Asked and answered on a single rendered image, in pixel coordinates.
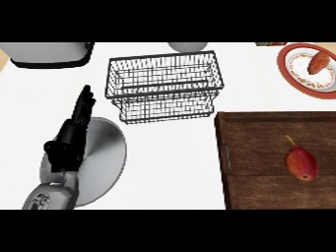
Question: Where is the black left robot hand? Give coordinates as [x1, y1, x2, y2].
[42, 85, 98, 173]

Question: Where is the brown wooden tray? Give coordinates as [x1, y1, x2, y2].
[212, 110, 336, 211]

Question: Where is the red pear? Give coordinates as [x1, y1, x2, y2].
[284, 134, 320, 182]

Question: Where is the grey round plate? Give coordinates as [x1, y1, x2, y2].
[39, 116, 128, 209]

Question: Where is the grey appliance with black base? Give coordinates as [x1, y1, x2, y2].
[0, 42, 96, 69]

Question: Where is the grey round container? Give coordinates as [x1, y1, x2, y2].
[168, 42, 210, 53]

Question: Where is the small colourful box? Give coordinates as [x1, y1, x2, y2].
[255, 42, 289, 47]

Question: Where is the red rimmed white plate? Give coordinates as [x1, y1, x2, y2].
[277, 42, 336, 100]

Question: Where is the orange brown sweet potato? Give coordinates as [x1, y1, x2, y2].
[305, 50, 332, 76]

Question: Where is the black tiered wire basket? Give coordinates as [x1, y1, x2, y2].
[104, 49, 225, 125]

